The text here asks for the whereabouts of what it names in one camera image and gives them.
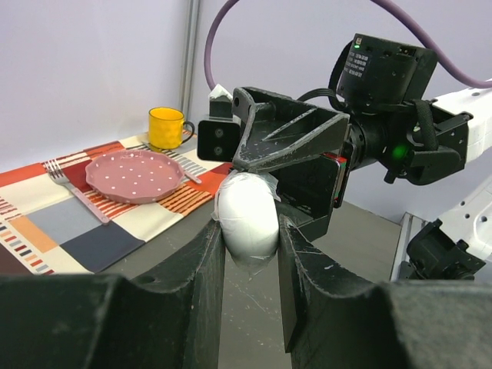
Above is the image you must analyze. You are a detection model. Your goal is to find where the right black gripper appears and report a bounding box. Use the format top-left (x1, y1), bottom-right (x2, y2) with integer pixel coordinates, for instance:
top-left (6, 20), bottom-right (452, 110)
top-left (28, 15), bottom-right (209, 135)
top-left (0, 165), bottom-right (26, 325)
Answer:
top-left (231, 87), bottom-right (352, 241)

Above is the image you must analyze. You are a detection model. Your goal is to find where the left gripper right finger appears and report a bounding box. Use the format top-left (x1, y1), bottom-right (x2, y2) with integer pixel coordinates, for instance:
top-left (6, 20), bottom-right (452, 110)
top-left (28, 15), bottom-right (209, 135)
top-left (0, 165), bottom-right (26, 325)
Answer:
top-left (278, 215), bottom-right (491, 368)

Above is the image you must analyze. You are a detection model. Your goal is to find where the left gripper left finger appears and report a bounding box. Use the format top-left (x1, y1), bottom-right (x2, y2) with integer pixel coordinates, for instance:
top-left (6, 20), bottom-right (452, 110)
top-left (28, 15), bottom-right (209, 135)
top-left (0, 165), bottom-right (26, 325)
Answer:
top-left (1, 221), bottom-right (225, 368)

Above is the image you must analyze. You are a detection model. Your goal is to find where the white oval charging case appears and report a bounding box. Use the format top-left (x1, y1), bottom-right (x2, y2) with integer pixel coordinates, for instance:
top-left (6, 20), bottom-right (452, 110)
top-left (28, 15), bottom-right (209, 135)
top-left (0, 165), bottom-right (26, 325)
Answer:
top-left (211, 170), bottom-right (280, 277)

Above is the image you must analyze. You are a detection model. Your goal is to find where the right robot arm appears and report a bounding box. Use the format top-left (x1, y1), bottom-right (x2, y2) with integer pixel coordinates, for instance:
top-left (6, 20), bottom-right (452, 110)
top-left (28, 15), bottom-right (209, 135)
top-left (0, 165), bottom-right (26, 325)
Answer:
top-left (227, 34), bottom-right (477, 241)

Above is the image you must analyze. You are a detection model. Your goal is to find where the yellow mug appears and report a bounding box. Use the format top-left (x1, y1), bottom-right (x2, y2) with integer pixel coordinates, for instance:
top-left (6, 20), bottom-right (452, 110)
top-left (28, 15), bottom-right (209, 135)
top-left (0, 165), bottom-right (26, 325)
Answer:
top-left (148, 107), bottom-right (195, 151)

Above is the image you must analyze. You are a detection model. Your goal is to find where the colourful patchwork placemat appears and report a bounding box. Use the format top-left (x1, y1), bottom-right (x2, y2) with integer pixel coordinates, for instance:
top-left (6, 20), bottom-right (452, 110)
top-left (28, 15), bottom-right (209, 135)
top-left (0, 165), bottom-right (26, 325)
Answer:
top-left (1, 135), bottom-right (230, 274)

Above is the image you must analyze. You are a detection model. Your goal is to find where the pink polka dot plate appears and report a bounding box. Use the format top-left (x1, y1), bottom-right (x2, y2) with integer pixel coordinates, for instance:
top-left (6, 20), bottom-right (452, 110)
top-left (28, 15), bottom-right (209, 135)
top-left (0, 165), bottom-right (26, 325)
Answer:
top-left (85, 150), bottom-right (185, 204)

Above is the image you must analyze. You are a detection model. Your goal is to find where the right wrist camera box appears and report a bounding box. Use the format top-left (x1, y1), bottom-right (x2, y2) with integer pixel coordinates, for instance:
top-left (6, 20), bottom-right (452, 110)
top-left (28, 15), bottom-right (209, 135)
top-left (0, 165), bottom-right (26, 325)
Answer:
top-left (197, 85), bottom-right (241, 162)

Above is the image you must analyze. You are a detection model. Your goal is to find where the pink handled knife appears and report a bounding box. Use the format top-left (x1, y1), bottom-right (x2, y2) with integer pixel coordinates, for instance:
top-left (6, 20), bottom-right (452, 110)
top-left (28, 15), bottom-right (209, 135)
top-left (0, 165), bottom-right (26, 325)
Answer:
top-left (184, 171), bottom-right (202, 185)

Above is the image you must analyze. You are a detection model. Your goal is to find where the pink handled fork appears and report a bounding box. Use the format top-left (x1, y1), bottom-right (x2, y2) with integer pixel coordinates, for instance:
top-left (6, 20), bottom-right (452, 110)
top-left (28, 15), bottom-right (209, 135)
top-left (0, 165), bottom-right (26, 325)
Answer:
top-left (43, 159), bottom-right (111, 224)

